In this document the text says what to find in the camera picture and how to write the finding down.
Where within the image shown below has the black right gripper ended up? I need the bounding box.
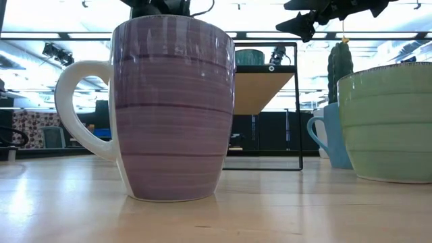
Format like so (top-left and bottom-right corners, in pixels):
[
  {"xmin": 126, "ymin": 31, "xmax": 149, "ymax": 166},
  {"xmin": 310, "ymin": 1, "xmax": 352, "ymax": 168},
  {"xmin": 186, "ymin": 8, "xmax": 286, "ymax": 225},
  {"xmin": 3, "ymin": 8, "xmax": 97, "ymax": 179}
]
[{"xmin": 275, "ymin": 0, "xmax": 399, "ymax": 44}]

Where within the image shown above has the teal mug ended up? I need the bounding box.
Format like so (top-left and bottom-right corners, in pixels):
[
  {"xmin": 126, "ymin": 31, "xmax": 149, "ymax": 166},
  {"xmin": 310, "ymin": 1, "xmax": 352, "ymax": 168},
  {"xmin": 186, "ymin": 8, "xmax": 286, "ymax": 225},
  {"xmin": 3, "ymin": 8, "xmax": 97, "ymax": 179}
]
[{"xmin": 235, "ymin": 49, "xmax": 266, "ymax": 66}]

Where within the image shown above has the light blue mug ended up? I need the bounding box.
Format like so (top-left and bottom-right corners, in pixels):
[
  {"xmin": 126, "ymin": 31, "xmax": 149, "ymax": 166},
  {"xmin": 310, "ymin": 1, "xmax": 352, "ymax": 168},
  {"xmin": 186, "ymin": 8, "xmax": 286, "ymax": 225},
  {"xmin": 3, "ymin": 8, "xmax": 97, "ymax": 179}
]
[{"xmin": 306, "ymin": 102, "xmax": 354, "ymax": 170}]

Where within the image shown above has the light green ceramic bowl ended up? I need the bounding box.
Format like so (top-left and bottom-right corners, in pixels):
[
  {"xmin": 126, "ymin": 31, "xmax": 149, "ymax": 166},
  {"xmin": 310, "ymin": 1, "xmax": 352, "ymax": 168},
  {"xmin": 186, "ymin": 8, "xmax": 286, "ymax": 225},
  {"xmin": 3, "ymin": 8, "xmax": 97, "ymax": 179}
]
[{"xmin": 337, "ymin": 61, "xmax": 432, "ymax": 185}]

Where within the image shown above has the purple striped mug white handle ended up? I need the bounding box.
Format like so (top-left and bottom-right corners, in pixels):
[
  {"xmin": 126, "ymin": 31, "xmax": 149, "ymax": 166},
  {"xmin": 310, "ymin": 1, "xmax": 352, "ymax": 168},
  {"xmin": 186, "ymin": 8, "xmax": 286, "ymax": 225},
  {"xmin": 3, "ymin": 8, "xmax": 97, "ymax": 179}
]
[{"xmin": 54, "ymin": 14, "xmax": 236, "ymax": 203}]

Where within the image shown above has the small yellow hanging tag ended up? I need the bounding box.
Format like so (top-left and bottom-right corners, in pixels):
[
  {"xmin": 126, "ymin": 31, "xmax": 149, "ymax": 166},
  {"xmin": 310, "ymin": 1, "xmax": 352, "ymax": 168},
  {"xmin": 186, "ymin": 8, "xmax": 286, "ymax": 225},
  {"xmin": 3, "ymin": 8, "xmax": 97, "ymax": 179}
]
[{"xmin": 340, "ymin": 19, "xmax": 350, "ymax": 45}]

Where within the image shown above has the dark green ribbed mug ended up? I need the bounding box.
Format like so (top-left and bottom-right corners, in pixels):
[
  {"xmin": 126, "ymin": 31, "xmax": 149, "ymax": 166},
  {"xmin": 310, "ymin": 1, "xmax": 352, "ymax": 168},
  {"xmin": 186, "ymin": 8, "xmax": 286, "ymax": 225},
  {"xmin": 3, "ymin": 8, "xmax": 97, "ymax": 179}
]
[{"xmin": 327, "ymin": 41, "xmax": 354, "ymax": 105}]

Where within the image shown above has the black low cabinet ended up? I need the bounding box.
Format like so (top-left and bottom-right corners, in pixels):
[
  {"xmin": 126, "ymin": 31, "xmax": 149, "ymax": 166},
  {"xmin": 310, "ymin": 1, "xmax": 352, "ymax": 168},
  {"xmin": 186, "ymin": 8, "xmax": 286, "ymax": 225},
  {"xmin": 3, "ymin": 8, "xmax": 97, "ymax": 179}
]
[{"xmin": 229, "ymin": 111, "xmax": 320, "ymax": 157}]

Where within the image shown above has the black monitor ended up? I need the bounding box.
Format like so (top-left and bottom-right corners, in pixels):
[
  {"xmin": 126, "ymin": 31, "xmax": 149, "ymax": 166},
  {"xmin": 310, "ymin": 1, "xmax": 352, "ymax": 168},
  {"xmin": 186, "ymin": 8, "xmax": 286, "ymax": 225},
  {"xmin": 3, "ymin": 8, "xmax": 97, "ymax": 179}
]
[{"xmin": 94, "ymin": 99, "xmax": 111, "ymax": 130}]

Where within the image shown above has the blue storage bin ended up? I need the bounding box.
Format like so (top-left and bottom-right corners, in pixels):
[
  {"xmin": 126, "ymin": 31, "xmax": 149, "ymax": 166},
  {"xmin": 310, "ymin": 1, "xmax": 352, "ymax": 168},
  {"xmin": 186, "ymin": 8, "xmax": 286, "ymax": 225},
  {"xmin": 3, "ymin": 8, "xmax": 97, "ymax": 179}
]
[{"xmin": 92, "ymin": 128, "xmax": 112, "ymax": 139}]

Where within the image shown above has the grey office chair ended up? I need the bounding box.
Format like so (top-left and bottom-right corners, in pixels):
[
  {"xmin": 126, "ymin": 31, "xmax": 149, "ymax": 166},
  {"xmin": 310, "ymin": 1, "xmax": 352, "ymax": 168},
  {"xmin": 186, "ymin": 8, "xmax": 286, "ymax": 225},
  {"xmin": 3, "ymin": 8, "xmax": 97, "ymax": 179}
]
[{"xmin": 41, "ymin": 126, "xmax": 68, "ymax": 149}]

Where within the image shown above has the black overhead frame bar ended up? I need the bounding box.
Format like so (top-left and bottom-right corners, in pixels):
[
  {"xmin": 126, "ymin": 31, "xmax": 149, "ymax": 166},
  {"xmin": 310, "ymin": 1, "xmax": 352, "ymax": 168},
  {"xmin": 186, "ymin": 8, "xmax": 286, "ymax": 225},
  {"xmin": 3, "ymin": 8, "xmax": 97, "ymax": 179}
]
[{"xmin": 0, "ymin": 30, "xmax": 432, "ymax": 41}]

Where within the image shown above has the black frame wooden shelf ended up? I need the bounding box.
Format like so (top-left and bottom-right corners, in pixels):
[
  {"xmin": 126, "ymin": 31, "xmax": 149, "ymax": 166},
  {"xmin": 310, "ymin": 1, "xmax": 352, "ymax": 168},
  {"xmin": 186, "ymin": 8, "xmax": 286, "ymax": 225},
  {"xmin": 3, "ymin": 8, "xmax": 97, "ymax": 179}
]
[{"xmin": 222, "ymin": 42, "xmax": 304, "ymax": 171}]

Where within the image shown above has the black cable loop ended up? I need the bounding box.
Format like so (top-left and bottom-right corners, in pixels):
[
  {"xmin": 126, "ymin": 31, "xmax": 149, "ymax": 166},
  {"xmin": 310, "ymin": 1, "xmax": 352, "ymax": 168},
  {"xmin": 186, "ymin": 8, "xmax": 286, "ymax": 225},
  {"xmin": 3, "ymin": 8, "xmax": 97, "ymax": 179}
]
[{"xmin": 0, "ymin": 126, "xmax": 30, "ymax": 149}]

